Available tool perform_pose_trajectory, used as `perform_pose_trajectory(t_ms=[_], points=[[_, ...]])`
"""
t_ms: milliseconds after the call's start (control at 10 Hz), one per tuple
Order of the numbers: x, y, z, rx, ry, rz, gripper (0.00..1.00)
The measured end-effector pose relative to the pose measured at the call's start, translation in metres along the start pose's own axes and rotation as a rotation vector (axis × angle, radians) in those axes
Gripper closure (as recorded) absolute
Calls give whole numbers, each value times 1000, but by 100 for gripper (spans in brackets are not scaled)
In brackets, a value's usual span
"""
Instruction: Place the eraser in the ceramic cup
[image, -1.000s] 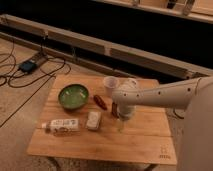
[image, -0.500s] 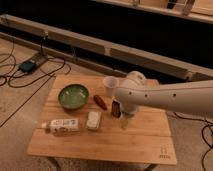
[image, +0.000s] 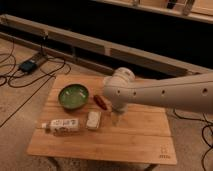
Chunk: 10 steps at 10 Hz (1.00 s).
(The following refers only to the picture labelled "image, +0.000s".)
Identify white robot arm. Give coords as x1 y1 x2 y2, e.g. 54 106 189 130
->
103 67 213 125

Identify white eraser block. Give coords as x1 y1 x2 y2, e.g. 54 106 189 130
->
86 111 101 130

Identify green ceramic bowl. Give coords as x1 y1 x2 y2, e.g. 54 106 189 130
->
58 84 89 110

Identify red chili pepper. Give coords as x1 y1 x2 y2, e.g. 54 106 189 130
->
93 95 107 110

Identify wooden folding table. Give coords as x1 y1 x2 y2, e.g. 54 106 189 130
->
27 75 177 165

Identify white labelled bottle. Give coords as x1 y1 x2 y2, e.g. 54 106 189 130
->
41 118 79 133

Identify blue power adapter box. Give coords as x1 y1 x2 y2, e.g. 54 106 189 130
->
18 60 37 73

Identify long metal rail frame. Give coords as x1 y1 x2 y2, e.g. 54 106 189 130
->
0 14 213 76

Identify black cables at right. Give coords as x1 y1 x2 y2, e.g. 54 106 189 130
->
172 108 213 171

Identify black floor cable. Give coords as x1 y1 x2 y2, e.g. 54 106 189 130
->
0 36 72 128

